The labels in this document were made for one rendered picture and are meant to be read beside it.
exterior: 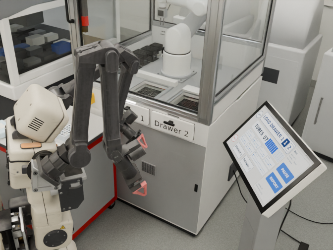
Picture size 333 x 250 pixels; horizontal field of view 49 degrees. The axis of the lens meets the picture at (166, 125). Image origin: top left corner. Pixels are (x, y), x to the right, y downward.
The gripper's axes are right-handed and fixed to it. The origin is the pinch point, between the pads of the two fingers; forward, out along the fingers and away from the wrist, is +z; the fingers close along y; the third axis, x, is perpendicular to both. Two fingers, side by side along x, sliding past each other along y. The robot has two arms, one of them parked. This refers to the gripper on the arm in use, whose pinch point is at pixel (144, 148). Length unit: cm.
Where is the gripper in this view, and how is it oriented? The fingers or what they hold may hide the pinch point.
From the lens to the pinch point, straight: 204.8
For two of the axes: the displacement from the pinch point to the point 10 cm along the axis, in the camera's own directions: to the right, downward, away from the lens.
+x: -4.7, 5.4, -7.0
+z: 7.1, 7.0, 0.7
